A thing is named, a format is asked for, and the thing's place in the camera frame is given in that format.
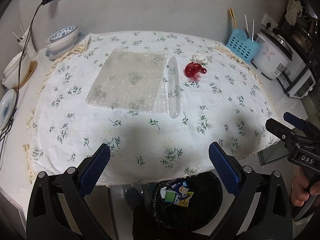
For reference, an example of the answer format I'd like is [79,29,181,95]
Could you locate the blue perforated utensil holder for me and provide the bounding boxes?
[226,29,261,64]

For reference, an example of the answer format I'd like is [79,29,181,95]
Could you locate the wooden chopsticks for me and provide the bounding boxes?
[228,8,238,29]

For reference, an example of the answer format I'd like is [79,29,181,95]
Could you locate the white straw sticks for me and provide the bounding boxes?
[245,15,255,41]

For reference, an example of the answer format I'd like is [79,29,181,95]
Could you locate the clear plastic tube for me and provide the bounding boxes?
[168,57,181,119]

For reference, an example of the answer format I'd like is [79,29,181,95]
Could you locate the right hand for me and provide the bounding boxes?
[291,167,319,207]

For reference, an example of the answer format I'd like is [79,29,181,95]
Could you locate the red mesh net bag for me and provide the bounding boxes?
[184,62,207,82]

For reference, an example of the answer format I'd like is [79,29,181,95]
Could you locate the white toaster oven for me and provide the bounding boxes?
[277,47,316,99]

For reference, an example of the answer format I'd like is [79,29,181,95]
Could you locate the blue white porcelain bowl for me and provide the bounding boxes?
[45,25,79,52]

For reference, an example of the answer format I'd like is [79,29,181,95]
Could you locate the floral white tablecloth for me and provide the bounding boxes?
[29,31,277,186]

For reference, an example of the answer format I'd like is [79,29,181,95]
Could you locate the black trash bin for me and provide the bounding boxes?
[125,171,223,239]

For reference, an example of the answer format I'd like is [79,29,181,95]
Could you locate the blue white plate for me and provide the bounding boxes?
[45,32,86,60]

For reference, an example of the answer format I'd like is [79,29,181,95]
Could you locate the white rice cooker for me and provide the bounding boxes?
[252,29,293,80]

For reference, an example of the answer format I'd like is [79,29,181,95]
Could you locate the black power cable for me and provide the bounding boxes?
[0,2,45,143]

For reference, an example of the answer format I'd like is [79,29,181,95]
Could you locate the white paper box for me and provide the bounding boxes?
[12,26,37,55]

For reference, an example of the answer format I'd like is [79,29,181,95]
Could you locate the white tissue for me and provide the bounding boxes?
[192,51,209,64]

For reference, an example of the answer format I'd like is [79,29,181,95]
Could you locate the bubble wrap sheet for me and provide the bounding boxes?
[86,49,168,113]

